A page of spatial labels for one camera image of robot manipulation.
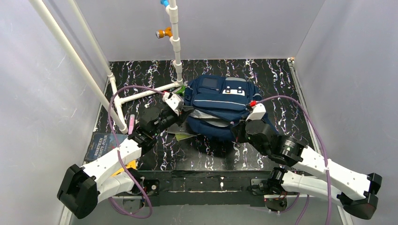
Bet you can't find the Animal Farm green book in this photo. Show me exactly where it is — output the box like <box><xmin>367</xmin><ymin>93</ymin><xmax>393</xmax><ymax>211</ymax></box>
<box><xmin>167</xmin><ymin>123</ymin><xmax>198</xmax><ymax>141</ymax></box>

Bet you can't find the navy blue backpack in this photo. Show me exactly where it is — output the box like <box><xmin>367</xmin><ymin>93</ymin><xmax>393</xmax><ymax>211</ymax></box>
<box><xmin>184</xmin><ymin>75</ymin><xmax>262</xmax><ymax>142</ymax></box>

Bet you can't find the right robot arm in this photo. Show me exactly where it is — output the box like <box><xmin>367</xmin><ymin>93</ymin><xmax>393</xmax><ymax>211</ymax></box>
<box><xmin>231</xmin><ymin>120</ymin><xmax>383</xmax><ymax>220</ymax></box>

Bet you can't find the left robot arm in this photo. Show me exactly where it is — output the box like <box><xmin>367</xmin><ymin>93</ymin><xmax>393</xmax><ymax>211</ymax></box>
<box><xmin>57</xmin><ymin>105</ymin><xmax>194</xmax><ymax>219</ymax></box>

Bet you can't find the pink marker pen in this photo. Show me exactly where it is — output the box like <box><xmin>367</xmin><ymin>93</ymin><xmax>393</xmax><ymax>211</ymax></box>
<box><xmin>128</xmin><ymin>114</ymin><xmax>135</xmax><ymax>135</ymax></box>

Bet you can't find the yellow book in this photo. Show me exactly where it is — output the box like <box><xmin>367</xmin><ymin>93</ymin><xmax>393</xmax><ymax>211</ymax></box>
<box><xmin>110</xmin><ymin>160</ymin><xmax>138</xmax><ymax>178</ymax></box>

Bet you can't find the Nineteen Eighty-Four dark book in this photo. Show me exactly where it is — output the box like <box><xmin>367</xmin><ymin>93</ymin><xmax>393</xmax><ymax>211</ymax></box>
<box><xmin>84</xmin><ymin>132</ymin><xmax>116</xmax><ymax>163</ymax></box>

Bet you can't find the blue pipe fitting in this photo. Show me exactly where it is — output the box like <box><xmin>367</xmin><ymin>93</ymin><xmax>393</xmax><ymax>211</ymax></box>
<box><xmin>160</xmin><ymin>0</ymin><xmax>169</xmax><ymax>7</ymax></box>

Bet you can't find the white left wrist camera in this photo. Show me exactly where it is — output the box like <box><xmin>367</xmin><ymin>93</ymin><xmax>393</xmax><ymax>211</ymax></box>
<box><xmin>162</xmin><ymin>91</ymin><xmax>184</xmax><ymax>115</ymax></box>

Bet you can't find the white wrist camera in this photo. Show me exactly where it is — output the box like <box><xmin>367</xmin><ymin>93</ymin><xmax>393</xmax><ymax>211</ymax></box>
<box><xmin>245</xmin><ymin>101</ymin><xmax>266</xmax><ymax>121</ymax></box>
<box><xmin>162</xmin><ymin>91</ymin><xmax>184</xmax><ymax>115</ymax></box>

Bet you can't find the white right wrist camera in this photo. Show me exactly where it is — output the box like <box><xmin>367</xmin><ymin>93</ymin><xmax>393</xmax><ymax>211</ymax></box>
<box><xmin>245</xmin><ymin>101</ymin><xmax>266</xmax><ymax>121</ymax></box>

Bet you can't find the green hose nozzle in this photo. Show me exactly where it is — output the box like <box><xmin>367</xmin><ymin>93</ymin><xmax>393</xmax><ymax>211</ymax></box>
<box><xmin>173</xmin><ymin>85</ymin><xmax>185</xmax><ymax>96</ymax></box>

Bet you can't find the white PVC pipe frame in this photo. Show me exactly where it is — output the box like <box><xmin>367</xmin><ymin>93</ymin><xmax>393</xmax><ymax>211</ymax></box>
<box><xmin>31</xmin><ymin>0</ymin><xmax>184</xmax><ymax>134</ymax></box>

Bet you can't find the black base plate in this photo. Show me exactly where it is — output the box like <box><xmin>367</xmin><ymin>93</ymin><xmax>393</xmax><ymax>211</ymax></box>
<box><xmin>122</xmin><ymin>169</ymin><xmax>299</xmax><ymax>208</ymax></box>

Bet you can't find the orange hose nozzle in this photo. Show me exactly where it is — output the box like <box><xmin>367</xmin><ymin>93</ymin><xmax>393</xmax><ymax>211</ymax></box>
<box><xmin>156</xmin><ymin>27</ymin><xmax>173</xmax><ymax>39</ymax></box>

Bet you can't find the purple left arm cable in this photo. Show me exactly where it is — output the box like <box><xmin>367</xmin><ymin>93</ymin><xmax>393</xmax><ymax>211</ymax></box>
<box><xmin>107</xmin><ymin>85</ymin><xmax>165</xmax><ymax>219</ymax></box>

